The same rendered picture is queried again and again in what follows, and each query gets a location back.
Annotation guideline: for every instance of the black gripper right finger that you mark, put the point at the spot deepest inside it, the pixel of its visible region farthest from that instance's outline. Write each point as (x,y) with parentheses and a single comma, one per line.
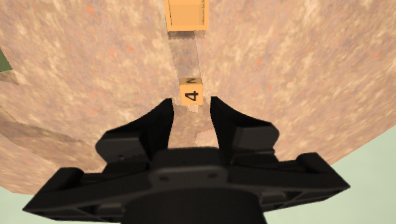
(244,140)

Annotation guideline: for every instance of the orange cube with number 4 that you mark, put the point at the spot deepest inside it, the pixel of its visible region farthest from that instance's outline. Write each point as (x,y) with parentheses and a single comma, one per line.
(191,91)

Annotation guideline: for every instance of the orange shallow tray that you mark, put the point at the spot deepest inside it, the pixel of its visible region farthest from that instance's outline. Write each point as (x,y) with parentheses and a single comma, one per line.
(186,15)

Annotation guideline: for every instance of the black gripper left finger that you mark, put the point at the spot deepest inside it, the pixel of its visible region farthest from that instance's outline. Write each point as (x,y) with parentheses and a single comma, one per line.
(130,148)

